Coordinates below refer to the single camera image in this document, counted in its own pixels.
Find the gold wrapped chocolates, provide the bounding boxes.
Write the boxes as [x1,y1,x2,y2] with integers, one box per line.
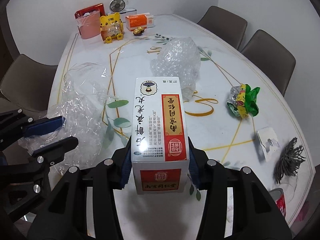
[132,27,145,36]

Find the pink cup with plastic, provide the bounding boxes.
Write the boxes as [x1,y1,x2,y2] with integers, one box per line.
[76,11,100,40]

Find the red drink can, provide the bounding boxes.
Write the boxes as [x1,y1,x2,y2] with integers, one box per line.
[269,188,286,217]

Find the small white desk fan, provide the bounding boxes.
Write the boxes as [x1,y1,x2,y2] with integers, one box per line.
[109,0,128,12]

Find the green yellow snack wrapper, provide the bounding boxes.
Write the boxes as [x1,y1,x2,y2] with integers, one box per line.
[227,83,260,119]

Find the clear plastic bag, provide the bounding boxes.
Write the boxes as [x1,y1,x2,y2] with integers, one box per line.
[17,62,131,176]

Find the brown chair far right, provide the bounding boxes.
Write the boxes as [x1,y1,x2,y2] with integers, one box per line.
[241,29,296,95]

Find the black shredded paper bundle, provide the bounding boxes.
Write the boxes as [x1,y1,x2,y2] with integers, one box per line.
[273,137,306,184]

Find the crumpled bubble wrap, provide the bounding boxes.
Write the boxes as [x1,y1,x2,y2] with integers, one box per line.
[150,37,201,101]

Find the white red medicine box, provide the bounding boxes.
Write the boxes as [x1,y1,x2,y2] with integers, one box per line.
[131,77,189,194]

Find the white fan base box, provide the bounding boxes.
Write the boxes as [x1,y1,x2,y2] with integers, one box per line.
[119,8,137,17]

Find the brown chair near left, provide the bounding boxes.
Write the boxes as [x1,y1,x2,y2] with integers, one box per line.
[1,54,57,112]

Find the red gift box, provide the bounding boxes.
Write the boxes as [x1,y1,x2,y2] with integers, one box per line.
[74,3,106,19]

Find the white foam tray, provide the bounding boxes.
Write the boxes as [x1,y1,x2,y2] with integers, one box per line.
[257,127,280,161]

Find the brown chair far left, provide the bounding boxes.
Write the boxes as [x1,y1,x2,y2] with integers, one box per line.
[197,6,248,49]

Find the orange white medicine box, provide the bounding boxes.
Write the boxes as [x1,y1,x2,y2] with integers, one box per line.
[125,13,155,31]

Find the brown chair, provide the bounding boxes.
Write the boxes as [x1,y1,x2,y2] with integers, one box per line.
[241,29,296,95]
[1,54,57,112]
[197,6,248,49]

